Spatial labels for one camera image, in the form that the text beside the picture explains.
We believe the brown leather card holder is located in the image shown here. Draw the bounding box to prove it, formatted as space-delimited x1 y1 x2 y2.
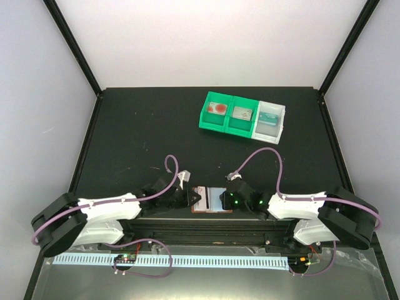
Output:
191 186 232 214

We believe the pink white numbered card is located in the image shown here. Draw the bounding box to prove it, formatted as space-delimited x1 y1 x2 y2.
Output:
192 186 211 213

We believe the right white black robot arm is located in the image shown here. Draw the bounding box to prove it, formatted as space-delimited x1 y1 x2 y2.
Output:
219 178 380 252

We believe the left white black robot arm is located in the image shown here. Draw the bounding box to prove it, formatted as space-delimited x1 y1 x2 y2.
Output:
31 171 201 258

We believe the white card in middle bin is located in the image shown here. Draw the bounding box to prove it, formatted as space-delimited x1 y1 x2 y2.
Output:
232 106 253 121

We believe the teal card in white bin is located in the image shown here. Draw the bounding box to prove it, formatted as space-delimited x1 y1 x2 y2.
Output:
257 111 279 126

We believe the card with red circles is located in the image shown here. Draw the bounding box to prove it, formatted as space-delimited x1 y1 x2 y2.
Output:
206 101 228 116

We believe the middle green plastic bin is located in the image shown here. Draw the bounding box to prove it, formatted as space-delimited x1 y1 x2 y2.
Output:
225 96 259 138

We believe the green plastic bin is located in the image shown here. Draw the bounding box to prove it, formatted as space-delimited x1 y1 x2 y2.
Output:
199 91 233 133
225 96 259 138

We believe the white plastic bin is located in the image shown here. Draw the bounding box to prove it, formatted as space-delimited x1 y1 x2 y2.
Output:
251 101 286 144

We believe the left small circuit board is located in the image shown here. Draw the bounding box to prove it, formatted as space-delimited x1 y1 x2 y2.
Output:
114 254 137 264

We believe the small circuit board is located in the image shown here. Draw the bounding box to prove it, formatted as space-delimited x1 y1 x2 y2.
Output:
114 254 137 264
287 256 313 266

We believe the left green plastic bin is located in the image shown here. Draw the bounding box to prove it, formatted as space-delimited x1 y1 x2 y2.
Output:
199 91 233 133

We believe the right small circuit board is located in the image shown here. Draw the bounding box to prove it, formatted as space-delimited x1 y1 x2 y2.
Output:
287 256 313 266

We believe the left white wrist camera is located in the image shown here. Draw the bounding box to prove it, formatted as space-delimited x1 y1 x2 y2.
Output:
177 170 191 189

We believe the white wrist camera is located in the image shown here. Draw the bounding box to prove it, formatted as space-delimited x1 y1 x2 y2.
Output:
226 171 242 182
177 170 191 189

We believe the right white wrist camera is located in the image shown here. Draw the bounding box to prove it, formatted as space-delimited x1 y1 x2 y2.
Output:
226 171 242 182

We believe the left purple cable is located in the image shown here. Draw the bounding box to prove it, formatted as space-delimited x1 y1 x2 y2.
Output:
32 154 179 244

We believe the purple cable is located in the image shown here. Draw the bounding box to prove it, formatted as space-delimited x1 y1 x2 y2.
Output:
226 147 383 232
32 154 179 244

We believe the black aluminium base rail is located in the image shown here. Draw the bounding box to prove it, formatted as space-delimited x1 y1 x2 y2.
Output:
115 218 311 253

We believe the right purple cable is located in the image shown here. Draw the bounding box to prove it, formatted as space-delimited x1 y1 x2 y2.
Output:
226 147 383 232

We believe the white slotted cable duct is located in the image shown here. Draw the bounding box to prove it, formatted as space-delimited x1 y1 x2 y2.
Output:
52 252 289 271

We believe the left black frame post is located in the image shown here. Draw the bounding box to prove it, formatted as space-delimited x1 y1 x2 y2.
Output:
43 0 102 97

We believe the black frame post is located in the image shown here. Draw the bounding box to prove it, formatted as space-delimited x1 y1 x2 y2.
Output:
319 0 380 96
43 0 102 97

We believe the right black frame post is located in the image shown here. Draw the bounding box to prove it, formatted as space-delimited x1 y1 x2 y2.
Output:
319 0 380 96

